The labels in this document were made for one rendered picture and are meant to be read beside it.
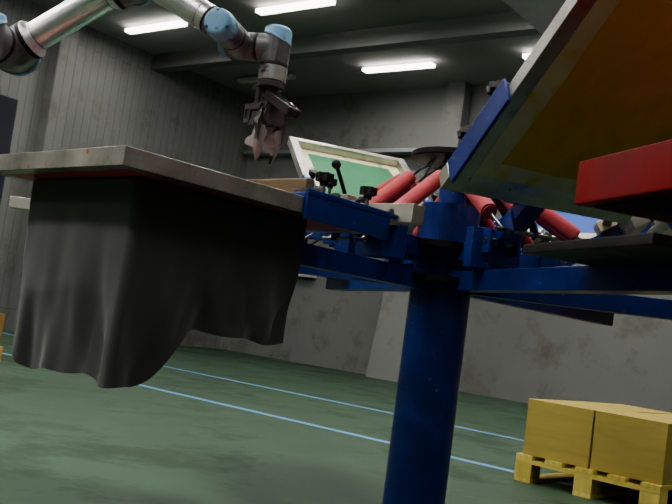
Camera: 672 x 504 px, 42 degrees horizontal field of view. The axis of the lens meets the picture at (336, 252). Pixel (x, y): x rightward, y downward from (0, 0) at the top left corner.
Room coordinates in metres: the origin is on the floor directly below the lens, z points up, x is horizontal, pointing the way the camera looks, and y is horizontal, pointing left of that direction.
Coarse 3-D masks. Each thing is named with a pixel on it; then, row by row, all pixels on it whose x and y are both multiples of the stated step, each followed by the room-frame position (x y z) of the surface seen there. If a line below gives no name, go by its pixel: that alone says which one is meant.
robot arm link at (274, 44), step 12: (276, 24) 2.22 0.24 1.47; (264, 36) 2.23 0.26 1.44; (276, 36) 2.22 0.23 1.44; (288, 36) 2.23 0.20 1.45; (264, 48) 2.23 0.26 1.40; (276, 48) 2.22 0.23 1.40; (288, 48) 2.24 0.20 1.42; (264, 60) 2.23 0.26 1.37; (276, 60) 2.22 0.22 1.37; (288, 60) 2.25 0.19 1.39
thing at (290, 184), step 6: (252, 180) 2.25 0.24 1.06; (258, 180) 2.24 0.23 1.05; (264, 180) 2.22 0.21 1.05; (270, 180) 2.21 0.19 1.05; (276, 180) 2.19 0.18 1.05; (282, 180) 2.17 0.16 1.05; (288, 180) 2.16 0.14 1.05; (294, 180) 2.14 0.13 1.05; (300, 180) 2.13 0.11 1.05; (306, 180) 2.12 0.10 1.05; (312, 180) 2.13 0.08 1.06; (270, 186) 2.20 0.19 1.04; (276, 186) 2.19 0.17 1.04; (282, 186) 2.17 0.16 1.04; (288, 186) 2.16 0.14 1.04; (294, 186) 2.14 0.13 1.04; (300, 186) 2.13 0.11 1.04; (306, 186) 2.12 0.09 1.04; (312, 186) 2.13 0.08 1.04
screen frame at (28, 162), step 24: (0, 168) 1.94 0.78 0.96; (24, 168) 1.87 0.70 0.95; (48, 168) 1.80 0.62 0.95; (72, 168) 1.75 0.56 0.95; (96, 168) 1.70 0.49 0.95; (120, 168) 1.66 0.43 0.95; (144, 168) 1.64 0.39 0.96; (168, 168) 1.68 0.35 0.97; (192, 168) 1.72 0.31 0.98; (216, 192) 1.81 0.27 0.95; (240, 192) 1.82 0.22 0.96; (264, 192) 1.87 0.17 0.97; (288, 192) 1.92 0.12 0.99
